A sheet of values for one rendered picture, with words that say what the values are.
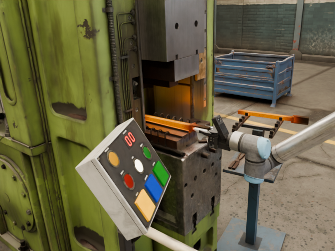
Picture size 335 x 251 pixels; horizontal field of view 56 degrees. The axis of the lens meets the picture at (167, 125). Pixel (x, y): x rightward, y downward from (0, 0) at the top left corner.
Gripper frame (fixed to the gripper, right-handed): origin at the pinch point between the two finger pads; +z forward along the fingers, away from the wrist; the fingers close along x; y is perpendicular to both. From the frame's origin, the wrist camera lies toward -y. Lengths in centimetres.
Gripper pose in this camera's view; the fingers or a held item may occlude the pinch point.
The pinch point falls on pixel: (196, 126)
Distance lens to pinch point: 157.3
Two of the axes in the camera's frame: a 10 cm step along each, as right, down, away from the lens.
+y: 0.3, 9.3, 3.6
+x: 6.1, -3.0, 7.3
